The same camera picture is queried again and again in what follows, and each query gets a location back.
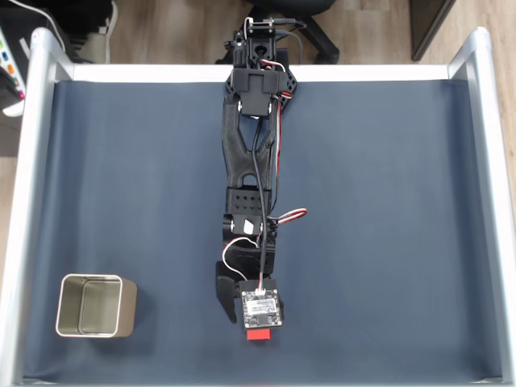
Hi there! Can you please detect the square metal container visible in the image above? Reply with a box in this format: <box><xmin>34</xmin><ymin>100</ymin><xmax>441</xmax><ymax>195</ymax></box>
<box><xmin>55</xmin><ymin>273</ymin><xmax>138</xmax><ymax>339</ymax></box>

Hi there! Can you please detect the dark blue table mat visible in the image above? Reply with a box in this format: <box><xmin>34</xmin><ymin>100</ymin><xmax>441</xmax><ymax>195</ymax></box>
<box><xmin>22</xmin><ymin>78</ymin><xmax>507</xmax><ymax>384</ymax></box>

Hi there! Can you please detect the black office chair base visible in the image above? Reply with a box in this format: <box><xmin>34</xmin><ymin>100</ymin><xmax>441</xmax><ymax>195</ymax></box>
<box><xmin>245</xmin><ymin>0</ymin><xmax>342</xmax><ymax>65</ymax></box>

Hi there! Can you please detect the dark cabinet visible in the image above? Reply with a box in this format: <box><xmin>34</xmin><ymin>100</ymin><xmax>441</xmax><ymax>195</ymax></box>
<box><xmin>410</xmin><ymin>0</ymin><xmax>460</xmax><ymax>62</ymax></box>

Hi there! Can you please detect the white device with coloured buttons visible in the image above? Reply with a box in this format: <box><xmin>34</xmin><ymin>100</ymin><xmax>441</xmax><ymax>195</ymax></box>
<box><xmin>0</xmin><ymin>27</ymin><xmax>30</xmax><ymax>119</ymax></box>

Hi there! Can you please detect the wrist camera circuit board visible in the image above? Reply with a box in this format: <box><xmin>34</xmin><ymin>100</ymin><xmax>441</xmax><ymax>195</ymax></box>
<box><xmin>240</xmin><ymin>289</ymin><xmax>281</xmax><ymax>331</ymax></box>

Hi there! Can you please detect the white red servo cable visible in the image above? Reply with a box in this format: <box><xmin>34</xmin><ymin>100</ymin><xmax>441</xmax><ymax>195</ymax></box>
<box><xmin>265</xmin><ymin>96</ymin><xmax>308</xmax><ymax>229</ymax></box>
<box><xmin>222</xmin><ymin>236</ymin><xmax>262</xmax><ymax>284</ymax></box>

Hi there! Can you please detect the black camera cable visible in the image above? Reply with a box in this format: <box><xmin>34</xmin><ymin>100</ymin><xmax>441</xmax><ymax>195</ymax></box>
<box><xmin>250</xmin><ymin>116</ymin><xmax>272</xmax><ymax>292</ymax></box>

